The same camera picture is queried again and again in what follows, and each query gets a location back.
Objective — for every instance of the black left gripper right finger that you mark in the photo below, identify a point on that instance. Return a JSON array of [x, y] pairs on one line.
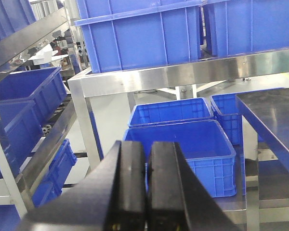
[[177, 201]]

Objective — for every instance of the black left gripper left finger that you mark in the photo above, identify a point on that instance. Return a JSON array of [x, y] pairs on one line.
[[110, 198]]

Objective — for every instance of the lower blue bin side rack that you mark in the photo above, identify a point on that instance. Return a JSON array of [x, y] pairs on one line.
[[52, 183]]

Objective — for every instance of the near small blue bin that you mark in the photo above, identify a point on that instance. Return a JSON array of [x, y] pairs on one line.
[[205, 146]]

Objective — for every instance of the small blue bin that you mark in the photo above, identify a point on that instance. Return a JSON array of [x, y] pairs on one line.
[[227, 114], [205, 146], [170, 112]]

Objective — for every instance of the far small blue bin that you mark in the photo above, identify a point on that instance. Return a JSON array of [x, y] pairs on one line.
[[170, 112]]

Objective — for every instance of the blue bin on side rack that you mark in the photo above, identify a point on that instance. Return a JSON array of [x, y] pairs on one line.
[[27, 101]]

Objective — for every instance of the large blue crate left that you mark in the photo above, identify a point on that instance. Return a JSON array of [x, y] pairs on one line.
[[130, 34]]

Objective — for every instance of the large blue crate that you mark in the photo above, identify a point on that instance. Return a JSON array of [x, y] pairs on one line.
[[245, 26], [130, 34]]

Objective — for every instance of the large blue crate middle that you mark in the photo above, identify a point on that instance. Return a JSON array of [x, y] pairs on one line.
[[245, 26]]

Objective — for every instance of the steel side rack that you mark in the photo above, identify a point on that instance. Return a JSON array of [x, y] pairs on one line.
[[15, 51]]

